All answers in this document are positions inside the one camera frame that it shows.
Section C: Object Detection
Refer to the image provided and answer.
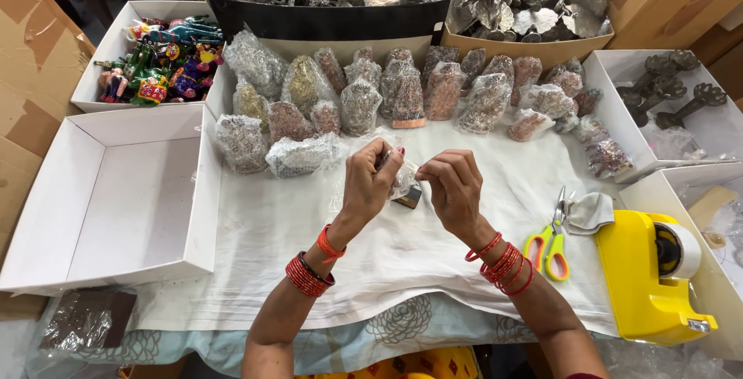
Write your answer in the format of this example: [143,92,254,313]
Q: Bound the person's right hand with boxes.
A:
[415,149,494,244]

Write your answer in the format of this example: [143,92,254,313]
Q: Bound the person's left hand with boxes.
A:
[339,138,406,227]

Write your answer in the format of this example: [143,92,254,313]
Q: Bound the small plastic-wrapped idol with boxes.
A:
[331,148,425,212]

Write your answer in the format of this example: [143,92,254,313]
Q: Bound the orange wrist thread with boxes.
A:
[316,224,348,265]

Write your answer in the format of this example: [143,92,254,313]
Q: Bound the white cloth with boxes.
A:
[125,113,625,336]

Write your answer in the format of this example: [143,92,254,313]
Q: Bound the red bangles on right wrist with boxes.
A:
[464,231,535,297]

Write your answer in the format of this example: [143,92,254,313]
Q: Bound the red bangles on wrist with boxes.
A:
[284,251,337,299]
[464,231,535,297]

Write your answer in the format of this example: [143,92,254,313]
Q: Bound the heap of plastic-wrapped idols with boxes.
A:
[215,30,636,179]

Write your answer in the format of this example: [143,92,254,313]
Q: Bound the red bangles on left wrist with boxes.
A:
[284,251,337,299]

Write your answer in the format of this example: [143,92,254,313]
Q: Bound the green and yellow scissors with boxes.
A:
[522,185,577,283]

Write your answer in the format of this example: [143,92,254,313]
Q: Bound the small grey cloth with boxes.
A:
[562,191,615,236]

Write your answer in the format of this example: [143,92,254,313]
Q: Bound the pale blue patterned tablecloth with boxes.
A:
[26,292,619,379]

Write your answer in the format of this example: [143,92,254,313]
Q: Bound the brown cardboard box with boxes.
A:
[439,0,616,73]

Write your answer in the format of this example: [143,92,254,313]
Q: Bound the black box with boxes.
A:
[204,0,452,44]

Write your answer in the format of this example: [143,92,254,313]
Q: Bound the person's yellow patterned clothing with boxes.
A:
[293,345,480,379]

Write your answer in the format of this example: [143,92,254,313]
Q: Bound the pile of metal peacock figures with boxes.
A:
[460,0,612,43]

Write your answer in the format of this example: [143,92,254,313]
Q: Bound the yellow tape dispenser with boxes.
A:
[595,210,719,347]

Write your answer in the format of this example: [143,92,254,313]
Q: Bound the clear plastic bag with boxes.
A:
[650,126,708,161]

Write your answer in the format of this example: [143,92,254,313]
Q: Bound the dark metal stand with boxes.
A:
[628,76,688,128]
[656,82,728,131]
[668,50,701,75]
[615,54,677,104]

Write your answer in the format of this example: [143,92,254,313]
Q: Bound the heap of colourful painted figurines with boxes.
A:
[94,15,225,107]

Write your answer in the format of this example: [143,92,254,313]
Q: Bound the white tape roll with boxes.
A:
[655,221,702,280]

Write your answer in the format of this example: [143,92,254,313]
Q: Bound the empty white cardboard box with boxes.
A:
[0,103,224,297]

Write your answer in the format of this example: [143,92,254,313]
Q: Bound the white box with plastic scraps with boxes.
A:
[618,161,743,362]

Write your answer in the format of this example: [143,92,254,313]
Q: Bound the white box of metal stands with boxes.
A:
[582,48,743,185]

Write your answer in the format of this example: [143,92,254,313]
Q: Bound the heap of clear plastic bags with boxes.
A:
[592,333,743,379]

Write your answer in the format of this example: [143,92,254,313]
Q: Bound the stack of brown cardboard cartons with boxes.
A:
[604,0,743,104]

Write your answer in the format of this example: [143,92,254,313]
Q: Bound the white box of figurines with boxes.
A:
[70,0,239,116]

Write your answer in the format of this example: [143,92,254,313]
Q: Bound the brown packet in plastic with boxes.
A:
[39,289,139,352]

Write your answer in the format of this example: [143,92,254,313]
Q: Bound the flattened taped cardboard carton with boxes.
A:
[0,0,97,322]

